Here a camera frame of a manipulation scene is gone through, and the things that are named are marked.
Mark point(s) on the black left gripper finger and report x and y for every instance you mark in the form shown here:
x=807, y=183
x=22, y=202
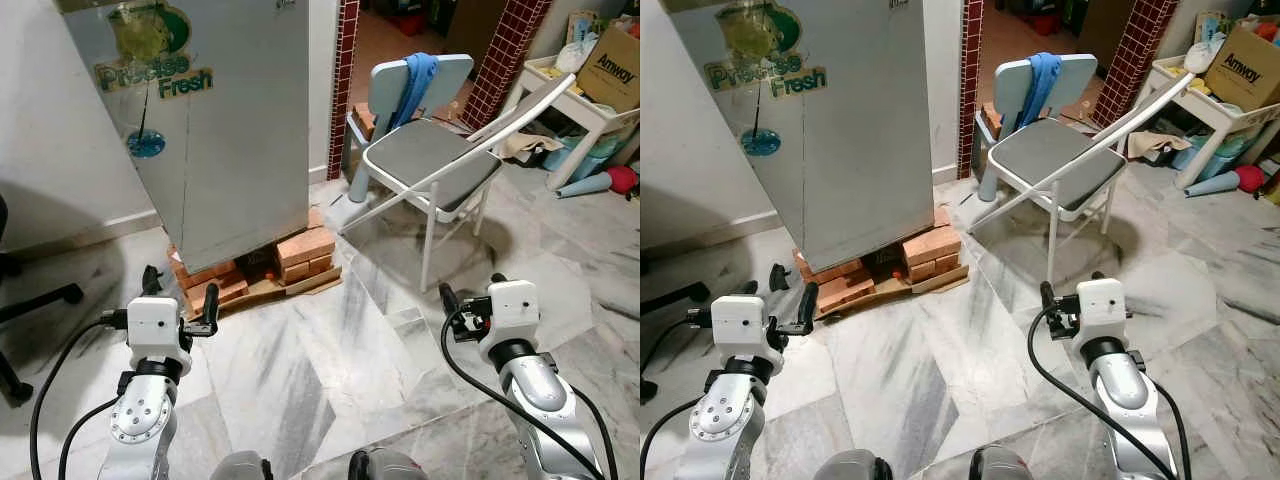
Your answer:
x=809, y=306
x=212, y=308

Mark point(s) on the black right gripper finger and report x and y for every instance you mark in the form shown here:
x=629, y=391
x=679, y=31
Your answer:
x=451, y=308
x=1049, y=306

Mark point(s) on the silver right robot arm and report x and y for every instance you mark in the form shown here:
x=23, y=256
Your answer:
x=540, y=400
x=1125, y=400

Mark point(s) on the silver fridge with green sticker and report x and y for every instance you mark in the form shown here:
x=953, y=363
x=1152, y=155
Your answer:
x=860, y=150
x=240, y=140

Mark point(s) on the red brick stack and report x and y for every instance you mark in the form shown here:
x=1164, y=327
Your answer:
x=215, y=285
x=930, y=248
x=305, y=250
x=845, y=285

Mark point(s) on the small black object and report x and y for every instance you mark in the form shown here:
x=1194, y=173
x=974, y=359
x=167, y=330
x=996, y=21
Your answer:
x=779, y=277
x=153, y=280

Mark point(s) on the black office chair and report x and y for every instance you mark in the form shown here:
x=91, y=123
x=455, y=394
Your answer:
x=675, y=297
x=45, y=295

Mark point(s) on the grey robot left leg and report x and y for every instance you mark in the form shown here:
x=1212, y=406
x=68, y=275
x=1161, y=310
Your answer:
x=852, y=467
x=242, y=467

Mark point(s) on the grey robot leg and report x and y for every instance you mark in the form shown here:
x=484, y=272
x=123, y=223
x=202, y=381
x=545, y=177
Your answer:
x=852, y=467
x=1000, y=465
x=242, y=467
x=388, y=466

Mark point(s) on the white folding chair grey seat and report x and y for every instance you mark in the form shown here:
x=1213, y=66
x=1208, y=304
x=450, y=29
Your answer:
x=1055, y=160
x=430, y=155

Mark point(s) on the grey robot right leg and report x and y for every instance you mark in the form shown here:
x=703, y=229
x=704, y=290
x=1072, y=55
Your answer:
x=1000, y=465
x=388, y=466

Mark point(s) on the teal cone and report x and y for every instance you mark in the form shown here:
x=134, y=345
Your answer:
x=585, y=184
x=1213, y=184

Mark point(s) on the crumpled brown paper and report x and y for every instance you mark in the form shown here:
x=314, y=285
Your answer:
x=525, y=146
x=1158, y=145

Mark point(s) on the red ball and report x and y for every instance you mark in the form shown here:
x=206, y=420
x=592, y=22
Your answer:
x=623, y=180
x=1250, y=179

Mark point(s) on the teal plastic tub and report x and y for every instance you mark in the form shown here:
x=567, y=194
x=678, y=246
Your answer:
x=1215, y=152
x=590, y=152

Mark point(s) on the long white pole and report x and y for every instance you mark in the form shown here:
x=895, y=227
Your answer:
x=1140, y=112
x=520, y=112

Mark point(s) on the blue cloth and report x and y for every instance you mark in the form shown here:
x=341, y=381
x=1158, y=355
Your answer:
x=413, y=85
x=1040, y=85

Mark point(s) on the white plastic shelf rack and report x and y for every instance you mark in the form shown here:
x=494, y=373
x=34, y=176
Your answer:
x=1225, y=118
x=590, y=115

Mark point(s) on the white plastic bag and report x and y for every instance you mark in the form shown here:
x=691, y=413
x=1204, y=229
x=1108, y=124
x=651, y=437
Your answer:
x=1203, y=58
x=576, y=58

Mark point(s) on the brown Amway cardboard box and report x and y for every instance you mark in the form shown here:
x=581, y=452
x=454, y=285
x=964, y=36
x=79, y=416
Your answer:
x=612, y=72
x=1245, y=72

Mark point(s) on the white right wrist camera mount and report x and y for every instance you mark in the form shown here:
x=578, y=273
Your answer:
x=514, y=308
x=1100, y=308

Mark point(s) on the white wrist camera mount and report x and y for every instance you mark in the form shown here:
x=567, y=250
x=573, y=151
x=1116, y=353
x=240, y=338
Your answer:
x=514, y=308
x=1100, y=308
x=740, y=322
x=158, y=322

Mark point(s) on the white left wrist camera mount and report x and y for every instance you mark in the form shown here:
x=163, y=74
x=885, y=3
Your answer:
x=158, y=322
x=740, y=322

